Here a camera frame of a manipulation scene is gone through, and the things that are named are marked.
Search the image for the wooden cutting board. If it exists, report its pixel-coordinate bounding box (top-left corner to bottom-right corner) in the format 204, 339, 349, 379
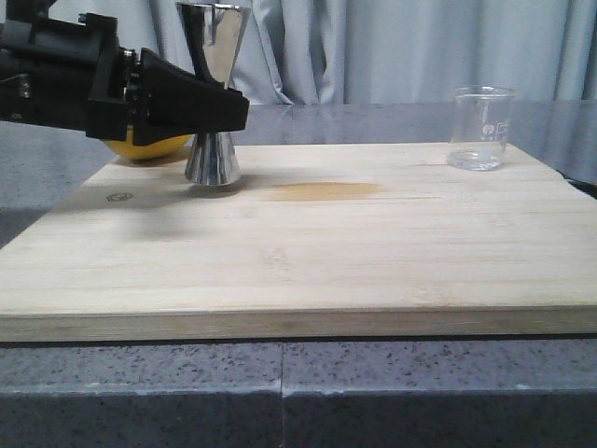
1, 143, 596, 343

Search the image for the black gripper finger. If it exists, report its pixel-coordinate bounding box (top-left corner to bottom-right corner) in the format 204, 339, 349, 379
193, 55, 227, 88
133, 49, 249, 146

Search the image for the grey curtain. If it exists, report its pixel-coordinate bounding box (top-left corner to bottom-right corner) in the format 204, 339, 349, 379
0, 0, 597, 106

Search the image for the clear glass beaker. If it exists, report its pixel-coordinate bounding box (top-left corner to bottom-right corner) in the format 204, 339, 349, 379
447, 85, 515, 172

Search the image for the steel double jigger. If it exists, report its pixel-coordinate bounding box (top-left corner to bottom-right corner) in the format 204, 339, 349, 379
176, 2, 250, 187

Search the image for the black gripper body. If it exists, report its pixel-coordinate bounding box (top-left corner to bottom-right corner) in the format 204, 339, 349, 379
1, 13, 135, 140

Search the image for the yellow lemon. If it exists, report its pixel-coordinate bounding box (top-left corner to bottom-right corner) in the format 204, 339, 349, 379
103, 125, 191, 161

